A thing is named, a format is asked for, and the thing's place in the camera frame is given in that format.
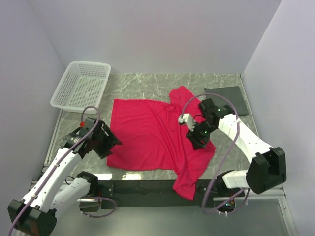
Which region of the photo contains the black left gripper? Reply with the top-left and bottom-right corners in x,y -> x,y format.
92,124 -> 123,158

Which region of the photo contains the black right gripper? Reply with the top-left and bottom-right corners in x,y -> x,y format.
186,120 -> 217,151

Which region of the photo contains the crimson red t-shirt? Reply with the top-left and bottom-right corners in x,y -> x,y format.
107,86 -> 216,200

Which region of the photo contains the white perforated plastic basket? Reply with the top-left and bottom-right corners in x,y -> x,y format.
50,61 -> 111,113

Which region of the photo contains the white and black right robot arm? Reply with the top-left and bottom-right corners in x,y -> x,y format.
178,98 -> 287,196

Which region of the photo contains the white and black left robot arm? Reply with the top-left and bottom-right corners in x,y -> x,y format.
8,117 -> 122,236

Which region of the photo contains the black wedge block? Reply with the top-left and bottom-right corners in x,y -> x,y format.
204,86 -> 249,116

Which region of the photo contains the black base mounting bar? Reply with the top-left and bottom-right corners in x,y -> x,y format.
93,179 -> 246,209

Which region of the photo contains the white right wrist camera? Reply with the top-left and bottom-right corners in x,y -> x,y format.
178,113 -> 196,132

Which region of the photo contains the aluminium frame rail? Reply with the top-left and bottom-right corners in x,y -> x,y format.
249,187 -> 286,199

